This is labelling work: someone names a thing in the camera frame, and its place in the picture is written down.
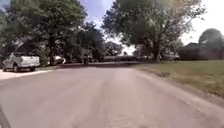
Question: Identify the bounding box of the grey asphalt road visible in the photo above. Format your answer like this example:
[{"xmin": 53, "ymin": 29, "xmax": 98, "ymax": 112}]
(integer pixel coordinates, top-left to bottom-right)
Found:
[{"xmin": 0, "ymin": 61, "xmax": 224, "ymax": 128}]

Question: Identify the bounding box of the large leafy tree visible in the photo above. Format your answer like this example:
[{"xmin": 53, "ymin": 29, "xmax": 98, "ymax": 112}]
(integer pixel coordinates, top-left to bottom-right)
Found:
[
  {"xmin": 0, "ymin": 0, "xmax": 106, "ymax": 66},
  {"xmin": 101, "ymin": 0, "xmax": 207, "ymax": 63}
]

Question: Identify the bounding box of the green grass lawn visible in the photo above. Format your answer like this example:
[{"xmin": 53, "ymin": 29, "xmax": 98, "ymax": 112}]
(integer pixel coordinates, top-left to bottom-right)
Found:
[{"xmin": 132, "ymin": 59, "xmax": 224, "ymax": 100}]

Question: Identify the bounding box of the pale concrete driveway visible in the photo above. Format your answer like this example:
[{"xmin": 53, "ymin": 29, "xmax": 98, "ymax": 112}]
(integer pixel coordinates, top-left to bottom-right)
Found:
[{"xmin": 0, "ymin": 68, "xmax": 54, "ymax": 81}]

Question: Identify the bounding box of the round dark tree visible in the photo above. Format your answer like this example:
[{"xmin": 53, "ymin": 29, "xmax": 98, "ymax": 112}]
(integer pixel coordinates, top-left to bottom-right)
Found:
[{"xmin": 198, "ymin": 28, "xmax": 224, "ymax": 50}]

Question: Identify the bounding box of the silver pickup truck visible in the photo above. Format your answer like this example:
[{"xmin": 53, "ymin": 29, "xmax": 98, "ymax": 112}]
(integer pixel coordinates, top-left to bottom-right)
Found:
[{"xmin": 1, "ymin": 52, "xmax": 41, "ymax": 73}]

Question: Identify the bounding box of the building with dark roof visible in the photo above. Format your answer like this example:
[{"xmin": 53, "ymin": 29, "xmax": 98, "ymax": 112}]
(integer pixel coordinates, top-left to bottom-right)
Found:
[{"xmin": 177, "ymin": 41, "xmax": 224, "ymax": 61}]

